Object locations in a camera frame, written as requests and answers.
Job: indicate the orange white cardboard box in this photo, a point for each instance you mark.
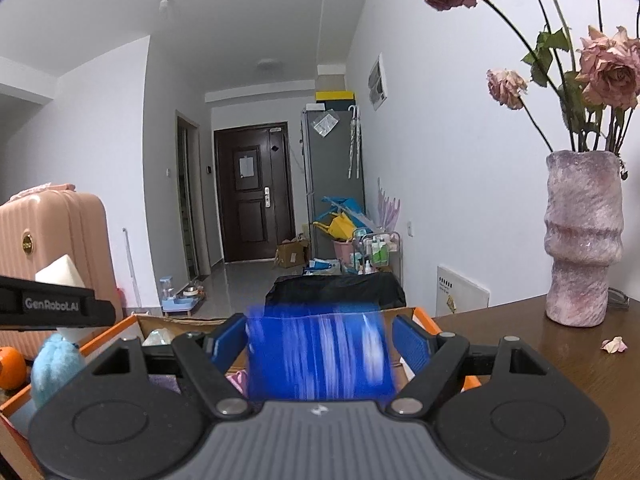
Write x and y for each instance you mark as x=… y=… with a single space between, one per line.
x=165 y=324

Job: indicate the metal trolley cart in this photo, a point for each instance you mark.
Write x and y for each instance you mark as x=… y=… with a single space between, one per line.
x=380 y=252

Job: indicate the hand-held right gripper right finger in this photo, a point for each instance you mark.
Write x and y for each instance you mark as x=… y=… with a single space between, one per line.
x=411 y=344

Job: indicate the grey refrigerator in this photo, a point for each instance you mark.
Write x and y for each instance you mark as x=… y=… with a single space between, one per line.
x=327 y=170

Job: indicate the white pyramid block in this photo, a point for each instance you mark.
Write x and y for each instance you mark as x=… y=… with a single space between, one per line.
x=65 y=272

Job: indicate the clear plastic bag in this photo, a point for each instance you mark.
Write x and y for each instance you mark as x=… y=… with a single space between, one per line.
x=325 y=125

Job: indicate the white paper sheet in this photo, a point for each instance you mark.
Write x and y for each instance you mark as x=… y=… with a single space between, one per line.
x=246 y=167

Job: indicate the dried pink rose bouquet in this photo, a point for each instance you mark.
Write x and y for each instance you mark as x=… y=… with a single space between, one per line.
x=612 y=67

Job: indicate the blue pet feeder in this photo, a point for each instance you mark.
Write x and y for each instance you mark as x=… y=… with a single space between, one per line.
x=180 y=300

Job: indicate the dark framed side door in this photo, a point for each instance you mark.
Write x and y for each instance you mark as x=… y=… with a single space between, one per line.
x=192 y=195

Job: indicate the dark thin object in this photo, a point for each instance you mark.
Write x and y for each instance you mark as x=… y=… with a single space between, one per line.
x=619 y=297

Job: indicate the purple textured vase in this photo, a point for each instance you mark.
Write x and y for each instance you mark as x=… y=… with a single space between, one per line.
x=582 y=240

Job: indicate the blue striped packet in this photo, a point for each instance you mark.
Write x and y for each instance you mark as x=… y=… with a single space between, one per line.
x=320 y=355

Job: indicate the pink bucket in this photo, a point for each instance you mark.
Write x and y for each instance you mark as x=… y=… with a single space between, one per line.
x=342 y=252

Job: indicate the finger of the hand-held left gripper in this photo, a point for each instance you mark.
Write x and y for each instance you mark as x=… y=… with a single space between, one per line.
x=105 y=312

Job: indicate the purple knitted cloth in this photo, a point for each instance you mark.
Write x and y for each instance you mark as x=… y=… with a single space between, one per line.
x=165 y=384

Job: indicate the pink ribbed suitcase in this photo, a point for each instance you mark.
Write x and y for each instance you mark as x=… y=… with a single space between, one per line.
x=55 y=230

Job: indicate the white folded umbrella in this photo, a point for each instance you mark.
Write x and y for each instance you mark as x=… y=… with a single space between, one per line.
x=353 y=145

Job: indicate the blue plush toy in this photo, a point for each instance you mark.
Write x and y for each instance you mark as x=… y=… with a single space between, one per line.
x=57 y=370

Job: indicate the white board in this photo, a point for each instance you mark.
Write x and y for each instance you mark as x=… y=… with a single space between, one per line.
x=462 y=292

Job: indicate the orange fruit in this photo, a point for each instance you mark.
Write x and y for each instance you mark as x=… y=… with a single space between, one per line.
x=11 y=367

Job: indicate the purple wing decoration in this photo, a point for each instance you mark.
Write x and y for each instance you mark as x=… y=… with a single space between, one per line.
x=389 y=207

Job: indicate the white ceiling sensor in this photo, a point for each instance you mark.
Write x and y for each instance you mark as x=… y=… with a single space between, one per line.
x=165 y=1

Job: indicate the round ceiling lamp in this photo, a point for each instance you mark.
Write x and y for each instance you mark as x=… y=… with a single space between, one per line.
x=270 y=64

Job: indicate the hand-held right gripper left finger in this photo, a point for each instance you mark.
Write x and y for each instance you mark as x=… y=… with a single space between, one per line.
x=227 y=342

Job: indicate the yellow black box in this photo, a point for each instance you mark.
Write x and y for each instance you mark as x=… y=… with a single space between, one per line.
x=334 y=100

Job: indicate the dark brown front door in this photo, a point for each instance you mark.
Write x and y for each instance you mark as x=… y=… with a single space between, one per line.
x=255 y=220

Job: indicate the brown cardboard carton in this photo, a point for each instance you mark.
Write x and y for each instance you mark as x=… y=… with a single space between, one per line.
x=292 y=254

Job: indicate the fallen pink petals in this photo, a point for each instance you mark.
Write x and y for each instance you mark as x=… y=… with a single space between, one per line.
x=614 y=345

